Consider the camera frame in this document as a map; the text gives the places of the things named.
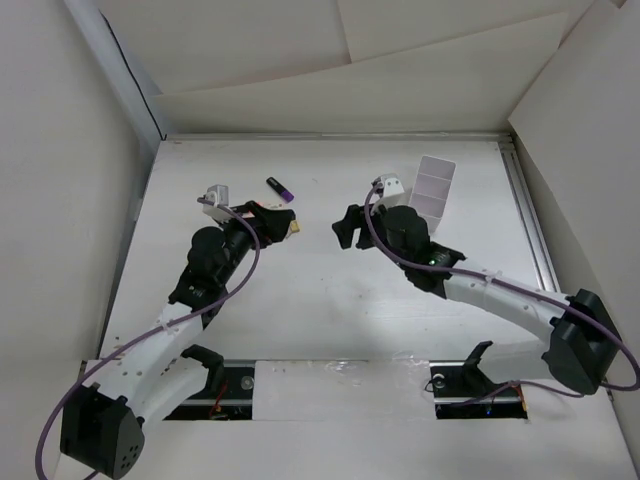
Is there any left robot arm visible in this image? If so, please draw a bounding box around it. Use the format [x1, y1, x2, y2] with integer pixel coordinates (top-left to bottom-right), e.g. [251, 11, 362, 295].
[60, 201, 296, 479]

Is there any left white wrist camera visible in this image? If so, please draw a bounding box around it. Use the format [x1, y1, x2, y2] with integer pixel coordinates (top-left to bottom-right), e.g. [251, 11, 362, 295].
[202, 184, 230, 222]

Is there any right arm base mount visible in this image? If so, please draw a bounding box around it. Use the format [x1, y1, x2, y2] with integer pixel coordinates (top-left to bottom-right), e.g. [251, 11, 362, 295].
[424, 341, 528, 420]

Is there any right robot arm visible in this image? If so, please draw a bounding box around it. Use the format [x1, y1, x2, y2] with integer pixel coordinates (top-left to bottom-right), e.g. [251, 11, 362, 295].
[332, 205, 628, 396]

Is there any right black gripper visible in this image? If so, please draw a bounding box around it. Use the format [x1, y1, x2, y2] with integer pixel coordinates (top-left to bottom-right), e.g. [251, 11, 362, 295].
[332, 197, 411, 271]

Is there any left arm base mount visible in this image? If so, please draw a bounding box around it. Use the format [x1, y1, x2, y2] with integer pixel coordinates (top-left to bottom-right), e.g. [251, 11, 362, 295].
[165, 345, 256, 421]

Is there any purple cap highlighter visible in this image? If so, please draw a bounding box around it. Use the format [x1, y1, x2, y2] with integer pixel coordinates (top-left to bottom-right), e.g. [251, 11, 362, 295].
[266, 177, 294, 203]

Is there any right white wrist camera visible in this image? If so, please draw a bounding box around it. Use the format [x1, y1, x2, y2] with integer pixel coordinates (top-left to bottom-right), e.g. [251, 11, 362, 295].
[372, 173, 405, 208]

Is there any white divided container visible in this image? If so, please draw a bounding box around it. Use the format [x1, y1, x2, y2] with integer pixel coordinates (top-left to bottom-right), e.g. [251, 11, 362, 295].
[408, 156, 456, 234]

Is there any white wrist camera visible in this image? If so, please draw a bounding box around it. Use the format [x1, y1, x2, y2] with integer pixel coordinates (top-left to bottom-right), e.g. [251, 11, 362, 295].
[202, 184, 230, 222]
[372, 173, 405, 208]

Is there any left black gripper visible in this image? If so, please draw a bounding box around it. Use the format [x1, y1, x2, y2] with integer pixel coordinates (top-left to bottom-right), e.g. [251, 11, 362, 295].
[213, 202, 291, 285]

